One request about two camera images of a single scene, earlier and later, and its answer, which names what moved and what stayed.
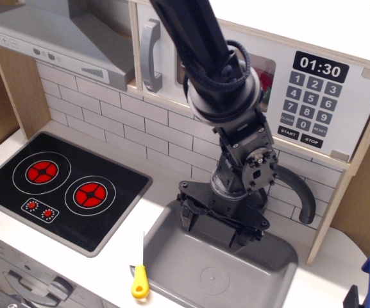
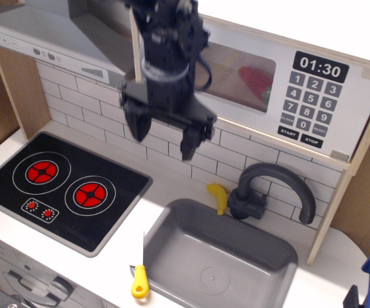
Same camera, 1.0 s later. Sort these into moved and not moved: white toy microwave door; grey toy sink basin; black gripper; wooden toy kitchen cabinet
Moved: black gripper
Not moved: grey toy sink basin; wooden toy kitchen cabinet; white toy microwave door
